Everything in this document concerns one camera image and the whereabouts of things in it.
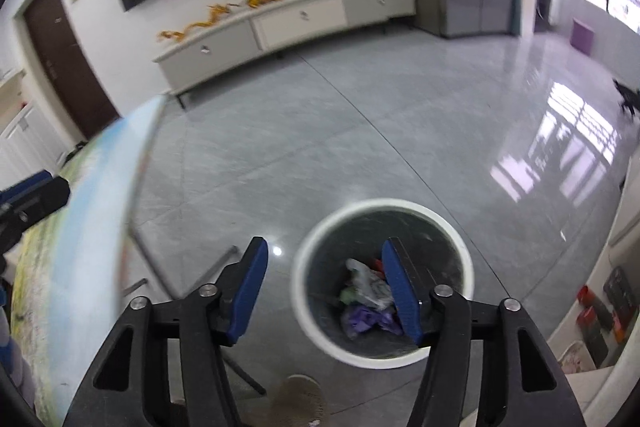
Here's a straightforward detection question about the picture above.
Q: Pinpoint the white cupboard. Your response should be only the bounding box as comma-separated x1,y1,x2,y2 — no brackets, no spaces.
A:
0,69,69,182

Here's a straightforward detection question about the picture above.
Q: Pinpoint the white rimmed trash bin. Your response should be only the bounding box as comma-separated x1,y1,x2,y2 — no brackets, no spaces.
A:
291,198,473,369

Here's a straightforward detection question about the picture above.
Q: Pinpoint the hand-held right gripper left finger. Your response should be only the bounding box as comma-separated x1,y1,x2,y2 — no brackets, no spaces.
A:
62,236,269,427

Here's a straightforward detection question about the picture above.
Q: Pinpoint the brown door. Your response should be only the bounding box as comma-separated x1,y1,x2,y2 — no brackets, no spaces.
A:
22,0,121,141

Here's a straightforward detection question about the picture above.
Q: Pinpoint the beige slipper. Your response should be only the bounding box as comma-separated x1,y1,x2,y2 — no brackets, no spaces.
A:
270,374,327,427

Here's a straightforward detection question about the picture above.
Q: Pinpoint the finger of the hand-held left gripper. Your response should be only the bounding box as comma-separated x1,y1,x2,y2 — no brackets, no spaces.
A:
0,172,55,204
0,177,71,258

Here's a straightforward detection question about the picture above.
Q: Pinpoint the purple plastic bag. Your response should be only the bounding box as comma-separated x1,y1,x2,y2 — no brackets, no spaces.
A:
341,304,404,339

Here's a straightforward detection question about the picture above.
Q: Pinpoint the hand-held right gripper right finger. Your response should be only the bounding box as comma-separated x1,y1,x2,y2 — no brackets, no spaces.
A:
381,237,586,427

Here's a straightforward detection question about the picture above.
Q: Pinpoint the dark box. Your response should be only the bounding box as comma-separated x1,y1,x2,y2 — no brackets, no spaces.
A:
577,304,619,369
602,267,639,344

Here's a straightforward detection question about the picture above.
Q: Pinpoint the white side cabinet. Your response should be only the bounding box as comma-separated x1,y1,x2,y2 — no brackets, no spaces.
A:
545,147,640,427

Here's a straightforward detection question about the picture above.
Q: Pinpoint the white printed plastic bag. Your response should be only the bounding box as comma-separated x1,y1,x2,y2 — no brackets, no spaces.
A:
345,258,396,311

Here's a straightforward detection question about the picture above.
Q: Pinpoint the purple stool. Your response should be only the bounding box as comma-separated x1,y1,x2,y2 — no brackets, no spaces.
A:
570,19,596,56

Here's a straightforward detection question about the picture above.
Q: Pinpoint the white tv cabinet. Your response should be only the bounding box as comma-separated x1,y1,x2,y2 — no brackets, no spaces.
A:
152,0,417,98

